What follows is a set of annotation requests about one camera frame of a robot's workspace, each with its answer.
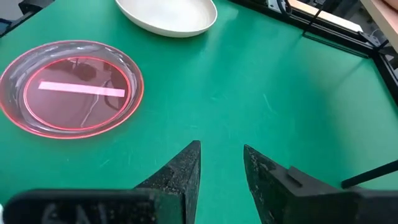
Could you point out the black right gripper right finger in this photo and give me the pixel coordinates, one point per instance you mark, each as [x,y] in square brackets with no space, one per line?
[280,193]

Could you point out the beige round plate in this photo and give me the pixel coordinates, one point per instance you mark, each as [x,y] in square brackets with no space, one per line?
[168,15]

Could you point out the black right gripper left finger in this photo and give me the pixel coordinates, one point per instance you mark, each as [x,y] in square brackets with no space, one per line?
[183,174]

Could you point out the pink transparent plate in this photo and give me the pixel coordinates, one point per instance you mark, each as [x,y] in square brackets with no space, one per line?
[77,102]

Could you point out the wooden side board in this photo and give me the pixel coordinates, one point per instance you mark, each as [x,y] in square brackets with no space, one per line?
[329,17]

